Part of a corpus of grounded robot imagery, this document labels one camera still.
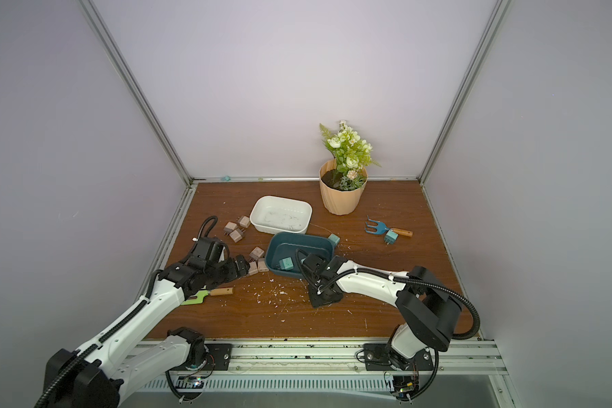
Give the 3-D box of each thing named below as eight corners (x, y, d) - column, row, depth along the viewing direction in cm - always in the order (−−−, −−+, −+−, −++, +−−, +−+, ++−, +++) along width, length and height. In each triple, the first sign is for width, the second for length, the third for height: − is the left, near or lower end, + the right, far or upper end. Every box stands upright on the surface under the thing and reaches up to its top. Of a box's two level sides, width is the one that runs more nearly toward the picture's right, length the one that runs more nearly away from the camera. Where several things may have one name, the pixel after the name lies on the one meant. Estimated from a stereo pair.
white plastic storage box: (246, 231, 104) (243, 223, 99) (260, 201, 114) (258, 193, 110) (305, 242, 100) (305, 234, 96) (314, 210, 111) (314, 202, 106)
